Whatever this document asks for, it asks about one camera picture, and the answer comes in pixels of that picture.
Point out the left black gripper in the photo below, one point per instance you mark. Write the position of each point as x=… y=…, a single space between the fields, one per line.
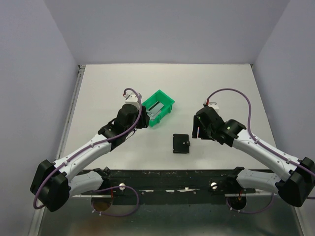
x=144 y=119

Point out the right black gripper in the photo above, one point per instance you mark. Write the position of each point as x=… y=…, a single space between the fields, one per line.
x=196 y=123

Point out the green plastic bin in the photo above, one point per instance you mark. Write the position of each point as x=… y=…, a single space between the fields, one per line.
x=159 y=96

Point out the black leather card holder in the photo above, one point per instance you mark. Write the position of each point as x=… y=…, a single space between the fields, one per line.
x=181 y=143

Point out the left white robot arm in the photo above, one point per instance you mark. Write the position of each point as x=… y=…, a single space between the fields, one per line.
x=55 y=182

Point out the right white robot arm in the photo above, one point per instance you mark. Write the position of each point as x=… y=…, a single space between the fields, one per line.
x=290 y=178

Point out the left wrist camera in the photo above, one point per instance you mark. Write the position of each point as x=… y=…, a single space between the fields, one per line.
x=132 y=99

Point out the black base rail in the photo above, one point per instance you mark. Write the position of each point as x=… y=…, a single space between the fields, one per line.
x=169 y=187

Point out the aluminium frame rail left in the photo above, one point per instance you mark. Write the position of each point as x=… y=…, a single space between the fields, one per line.
x=81 y=70

